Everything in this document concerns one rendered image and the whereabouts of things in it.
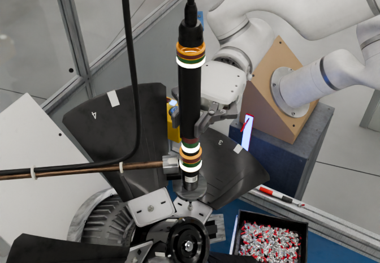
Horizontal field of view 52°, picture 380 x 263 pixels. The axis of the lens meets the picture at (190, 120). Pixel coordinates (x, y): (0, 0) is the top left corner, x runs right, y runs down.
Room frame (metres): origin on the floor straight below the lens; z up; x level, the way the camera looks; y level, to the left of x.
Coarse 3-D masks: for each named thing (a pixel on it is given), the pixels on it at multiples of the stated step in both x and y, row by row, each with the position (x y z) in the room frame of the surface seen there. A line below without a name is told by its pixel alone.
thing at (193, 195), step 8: (168, 168) 0.47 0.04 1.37; (176, 168) 0.47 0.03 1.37; (168, 176) 0.46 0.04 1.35; (176, 176) 0.46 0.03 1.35; (200, 176) 0.51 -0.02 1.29; (176, 184) 0.47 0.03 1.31; (200, 184) 0.49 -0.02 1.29; (176, 192) 0.47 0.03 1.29; (184, 192) 0.47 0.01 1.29; (192, 192) 0.47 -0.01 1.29; (200, 192) 0.47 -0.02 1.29; (184, 200) 0.45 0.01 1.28; (192, 200) 0.45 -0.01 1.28
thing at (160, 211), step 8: (152, 192) 0.47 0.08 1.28; (160, 192) 0.47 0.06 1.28; (136, 200) 0.46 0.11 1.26; (144, 200) 0.46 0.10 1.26; (152, 200) 0.46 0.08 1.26; (160, 200) 0.46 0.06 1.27; (168, 200) 0.46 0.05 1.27; (136, 208) 0.45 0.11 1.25; (144, 208) 0.45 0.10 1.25; (160, 208) 0.45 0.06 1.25; (168, 208) 0.45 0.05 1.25; (136, 216) 0.44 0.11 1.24; (144, 216) 0.44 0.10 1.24; (152, 216) 0.44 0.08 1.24; (160, 216) 0.44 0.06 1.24; (168, 216) 0.44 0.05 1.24; (136, 224) 0.43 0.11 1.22; (144, 224) 0.43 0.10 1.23
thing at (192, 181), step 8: (184, 8) 0.48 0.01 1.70; (192, 8) 0.48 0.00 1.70; (184, 16) 0.48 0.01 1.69; (192, 16) 0.48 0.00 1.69; (184, 24) 0.48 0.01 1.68; (192, 24) 0.48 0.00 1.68; (200, 24) 0.48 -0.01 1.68; (184, 32) 0.47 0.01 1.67; (192, 32) 0.47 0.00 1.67; (200, 32) 0.47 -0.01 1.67; (184, 40) 0.47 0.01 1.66; (192, 40) 0.47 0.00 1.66; (200, 40) 0.47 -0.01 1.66; (184, 176) 0.47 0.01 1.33; (192, 176) 0.47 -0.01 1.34; (184, 184) 0.47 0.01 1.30; (192, 184) 0.47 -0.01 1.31
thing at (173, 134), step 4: (168, 104) 0.96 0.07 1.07; (176, 104) 0.96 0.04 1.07; (168, 108) 0.94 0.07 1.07; (168, 112) 0.92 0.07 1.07; (168, 116) 0.90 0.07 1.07; (168, 120) 0.88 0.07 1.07; (168, 124) 0.88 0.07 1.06; (168, 128) 0.88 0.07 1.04; (172, 128) 0.87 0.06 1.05; (176, 128) 0.86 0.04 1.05; (168, 132) 0.88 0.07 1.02; (172, 132) 0.87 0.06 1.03; (176, 132) 0.86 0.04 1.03; (168, 136) 0.88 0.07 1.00; (172, 136) 0.87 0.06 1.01; (176, 136) 0.86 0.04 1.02; (172, 140) 0.87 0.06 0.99; (176, 140) 0.87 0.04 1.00; (180, 140) 0.87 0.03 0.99
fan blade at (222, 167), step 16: (208, 128) 0.74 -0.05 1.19; (208, 144) 0.69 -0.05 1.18; (224, 144) 0.69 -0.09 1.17; (208, 160) 0.63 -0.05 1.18; (224, 160) 0.64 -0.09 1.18; (240, 160) 0.65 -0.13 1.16; (256, 160) 0.67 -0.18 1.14; (208, 176) 0.58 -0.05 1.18; (224, 176) 0.58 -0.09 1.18; (240, 176) 0.60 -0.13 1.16; (256, 176) 0.61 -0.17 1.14; (208, 192) 0.53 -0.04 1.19; (224, 192) 0.54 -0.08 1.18; (240, 192) 0.55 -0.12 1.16
